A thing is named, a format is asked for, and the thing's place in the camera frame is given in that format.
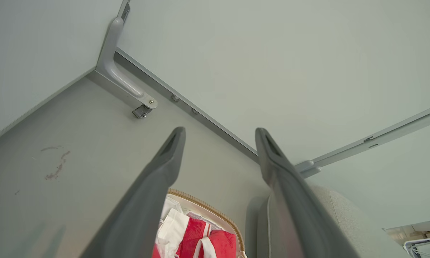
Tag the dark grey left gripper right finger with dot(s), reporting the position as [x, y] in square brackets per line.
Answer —
[297, 215]

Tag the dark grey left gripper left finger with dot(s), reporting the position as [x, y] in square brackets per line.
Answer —
[147, 200]

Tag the red and white cloths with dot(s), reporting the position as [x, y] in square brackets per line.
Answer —
[218, 242]

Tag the white fabric basket liner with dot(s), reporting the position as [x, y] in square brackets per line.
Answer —
[172, 205]

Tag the short grey partition foot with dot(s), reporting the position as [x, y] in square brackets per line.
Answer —
[306, 168]

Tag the grey fabric ottoman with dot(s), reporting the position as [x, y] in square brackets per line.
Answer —
[347, 225]

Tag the white basket with woven rim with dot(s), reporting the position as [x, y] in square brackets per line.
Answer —
[215, 212]

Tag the distant cluttered shelf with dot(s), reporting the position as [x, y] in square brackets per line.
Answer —
[415, 227]

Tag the long grey partition foot with caster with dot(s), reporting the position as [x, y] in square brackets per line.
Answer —
[111, 64]

